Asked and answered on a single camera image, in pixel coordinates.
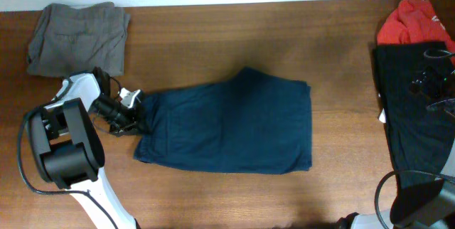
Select navy blue shorts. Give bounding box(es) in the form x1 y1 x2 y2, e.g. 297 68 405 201
134 68 312 174

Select black shorts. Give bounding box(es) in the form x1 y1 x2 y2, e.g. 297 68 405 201
373 42 454 176

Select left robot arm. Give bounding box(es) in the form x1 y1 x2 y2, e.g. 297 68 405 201
18 68 143 228

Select right black cable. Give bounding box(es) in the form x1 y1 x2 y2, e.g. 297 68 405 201
373 170 455 229

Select red shirt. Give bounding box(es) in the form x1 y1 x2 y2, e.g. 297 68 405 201
376 0 454 53

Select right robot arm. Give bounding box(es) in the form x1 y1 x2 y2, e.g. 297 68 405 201
335 43 454 228

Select folded grey shorts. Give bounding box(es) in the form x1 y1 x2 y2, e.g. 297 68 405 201
26 2 131 78

